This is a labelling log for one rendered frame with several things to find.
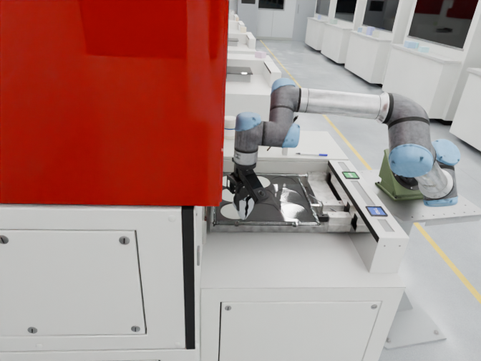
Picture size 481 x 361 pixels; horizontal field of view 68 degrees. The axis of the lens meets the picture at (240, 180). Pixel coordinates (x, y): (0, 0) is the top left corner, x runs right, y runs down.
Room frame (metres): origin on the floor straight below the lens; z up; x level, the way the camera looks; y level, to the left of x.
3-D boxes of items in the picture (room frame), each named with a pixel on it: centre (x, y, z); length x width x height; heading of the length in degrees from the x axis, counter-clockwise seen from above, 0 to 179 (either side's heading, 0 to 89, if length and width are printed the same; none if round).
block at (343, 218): (1.06, -0.36, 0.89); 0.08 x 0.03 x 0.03; 95
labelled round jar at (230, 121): (1.60, 0.07, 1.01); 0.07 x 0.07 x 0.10
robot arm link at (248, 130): (1.02, -0.01, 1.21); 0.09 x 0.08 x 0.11; 87
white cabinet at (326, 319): (1.27, -0.18, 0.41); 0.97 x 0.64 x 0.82; 5
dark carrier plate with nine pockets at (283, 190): (1.18, -0.08, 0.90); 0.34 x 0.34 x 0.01; 5
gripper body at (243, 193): (1.03, -0.01, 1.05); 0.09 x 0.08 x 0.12; 35
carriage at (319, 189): (1.22, -0.34, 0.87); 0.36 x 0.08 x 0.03; 5
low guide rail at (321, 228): (1.06, -0.15, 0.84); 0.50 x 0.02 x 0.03; 95
